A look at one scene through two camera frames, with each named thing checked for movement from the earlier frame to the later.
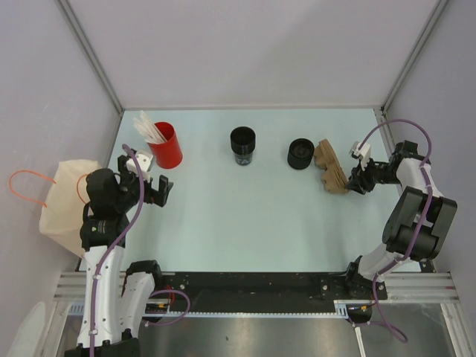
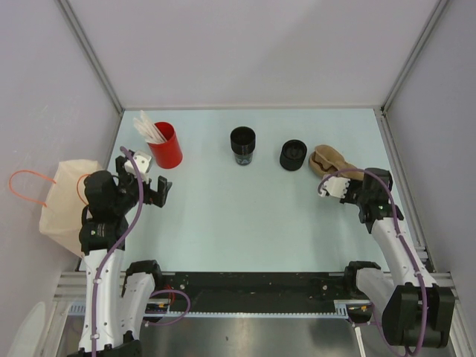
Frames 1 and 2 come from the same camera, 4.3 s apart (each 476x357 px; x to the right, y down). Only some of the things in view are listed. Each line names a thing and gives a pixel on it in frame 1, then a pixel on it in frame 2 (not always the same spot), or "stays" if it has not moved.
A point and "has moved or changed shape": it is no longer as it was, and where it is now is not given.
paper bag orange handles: [62, 216] stays
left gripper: [157, 196] stays
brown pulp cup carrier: [333, 176] has moved or changed shape
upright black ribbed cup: [242, 142] stays
